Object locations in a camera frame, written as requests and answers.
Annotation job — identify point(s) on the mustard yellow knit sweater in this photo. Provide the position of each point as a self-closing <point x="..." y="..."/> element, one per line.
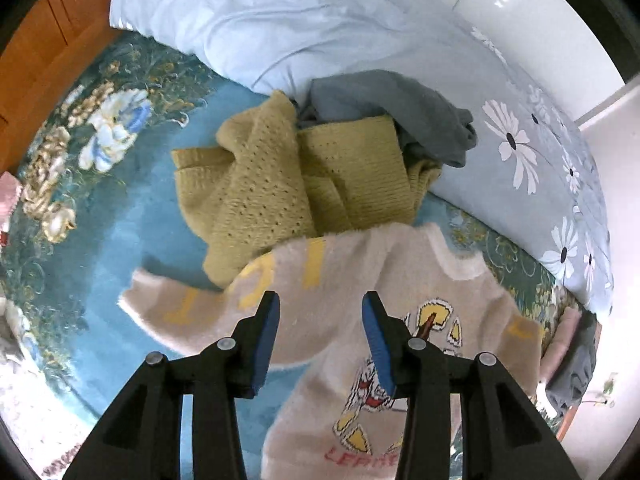
<point x="266" y="181"/>

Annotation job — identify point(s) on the pink towel at edge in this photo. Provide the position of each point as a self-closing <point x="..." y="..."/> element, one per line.
<point x="10" y="193"/>

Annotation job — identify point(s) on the grey green garment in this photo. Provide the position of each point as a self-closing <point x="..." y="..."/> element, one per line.
<point x="426" y="123"/>

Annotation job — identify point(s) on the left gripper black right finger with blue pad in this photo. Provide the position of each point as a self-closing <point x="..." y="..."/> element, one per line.
<point x="503" y="435"/>

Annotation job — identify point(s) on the dark grey folded garment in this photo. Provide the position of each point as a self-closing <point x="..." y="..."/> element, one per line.
<point x="571" y="379"/>

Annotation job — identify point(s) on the teal floral bed sheet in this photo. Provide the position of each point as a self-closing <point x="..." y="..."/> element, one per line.
<point x="115" y="211"/>

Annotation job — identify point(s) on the white glossy wardrobe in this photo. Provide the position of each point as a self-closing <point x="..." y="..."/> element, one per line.
<point x="555" y="46"/>

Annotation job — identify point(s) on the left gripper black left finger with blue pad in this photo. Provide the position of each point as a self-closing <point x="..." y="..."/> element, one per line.
<point x="139" y="434"/>

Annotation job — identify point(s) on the wooden headboard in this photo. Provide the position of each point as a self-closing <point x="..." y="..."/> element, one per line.
<point x="45" y="46"/>

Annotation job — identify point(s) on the pink folded cloth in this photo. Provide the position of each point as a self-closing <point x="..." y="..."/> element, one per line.
<point x="559" y="344"/>

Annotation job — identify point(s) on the light blue floral quilt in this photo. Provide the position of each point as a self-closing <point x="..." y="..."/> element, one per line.
<point x="531" y="176"/>

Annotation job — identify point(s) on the cream fuzzy cartoon sweater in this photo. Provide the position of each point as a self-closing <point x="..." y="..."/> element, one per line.
<point x="338" y="423"/>

